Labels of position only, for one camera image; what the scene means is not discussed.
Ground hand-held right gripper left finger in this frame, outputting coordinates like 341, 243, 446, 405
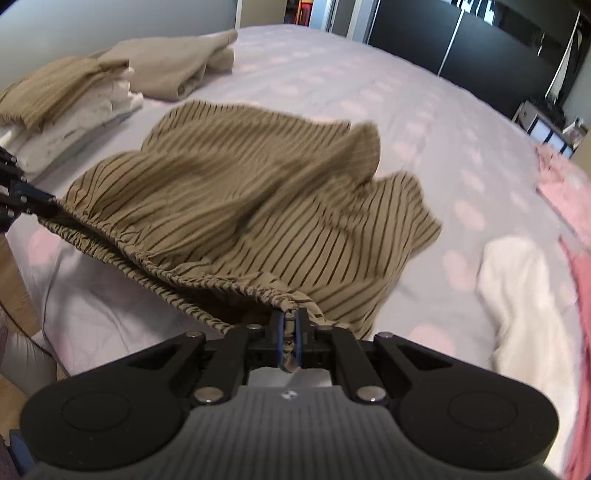
124, 310, 286, 405

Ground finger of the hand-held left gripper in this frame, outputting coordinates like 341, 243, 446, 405
0, 147, 60, 232

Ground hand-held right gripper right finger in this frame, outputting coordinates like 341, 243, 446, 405
293, 308, 455, 405

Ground tan striped shorts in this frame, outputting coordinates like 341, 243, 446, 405
38, 100, 443, 340

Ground stack of folded clothes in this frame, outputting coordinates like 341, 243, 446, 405
0, 65, 145, 176

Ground folded tan striped garment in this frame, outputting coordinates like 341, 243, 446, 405
0, 56, 130, 132

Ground folded beige garment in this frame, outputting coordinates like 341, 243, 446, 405
98, 28, 239, 102

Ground lilac heart print bed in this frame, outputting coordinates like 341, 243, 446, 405
6, 24, 591, 476

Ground white fluffy garment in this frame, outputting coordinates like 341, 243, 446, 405
475, 236, 583, 416

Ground pink garment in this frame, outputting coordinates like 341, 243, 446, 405
534, 143, 591, 480

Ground white cube shelf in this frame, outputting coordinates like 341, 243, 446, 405
512, 98, 587, 160

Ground black wardrobe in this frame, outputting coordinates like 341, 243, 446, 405
367, 0, 581, 121

